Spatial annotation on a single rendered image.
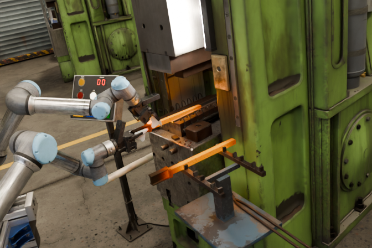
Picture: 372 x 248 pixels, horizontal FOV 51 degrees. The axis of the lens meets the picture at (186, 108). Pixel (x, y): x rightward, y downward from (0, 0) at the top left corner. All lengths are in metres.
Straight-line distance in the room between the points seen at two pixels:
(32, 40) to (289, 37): 8.22
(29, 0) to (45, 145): 8.22
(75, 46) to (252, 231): 5.44
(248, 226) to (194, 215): 0.26
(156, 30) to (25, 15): 7.88
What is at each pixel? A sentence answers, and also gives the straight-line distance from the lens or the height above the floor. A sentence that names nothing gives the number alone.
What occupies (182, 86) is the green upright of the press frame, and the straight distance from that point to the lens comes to 2.37.
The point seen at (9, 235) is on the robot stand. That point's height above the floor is 0.68.
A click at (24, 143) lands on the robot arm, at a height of 1.23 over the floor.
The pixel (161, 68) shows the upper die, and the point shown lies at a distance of 2.02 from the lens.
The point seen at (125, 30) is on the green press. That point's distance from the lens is 6.77.
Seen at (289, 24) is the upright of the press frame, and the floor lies 1.42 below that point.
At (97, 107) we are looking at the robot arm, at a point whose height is 1.25.
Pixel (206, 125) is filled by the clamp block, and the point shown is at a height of 0.98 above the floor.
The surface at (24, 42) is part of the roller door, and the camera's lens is 9.76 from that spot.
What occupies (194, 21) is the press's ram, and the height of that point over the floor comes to 1.50.
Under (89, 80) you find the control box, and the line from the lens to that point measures 2.49.
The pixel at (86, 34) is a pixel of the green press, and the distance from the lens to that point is 6.78.
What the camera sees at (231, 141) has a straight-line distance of 1.81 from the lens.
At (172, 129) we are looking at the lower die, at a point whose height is 0.94.
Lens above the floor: 1.83
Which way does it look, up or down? 22 degrees down
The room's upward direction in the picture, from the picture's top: 9 degrees counter-clockwise
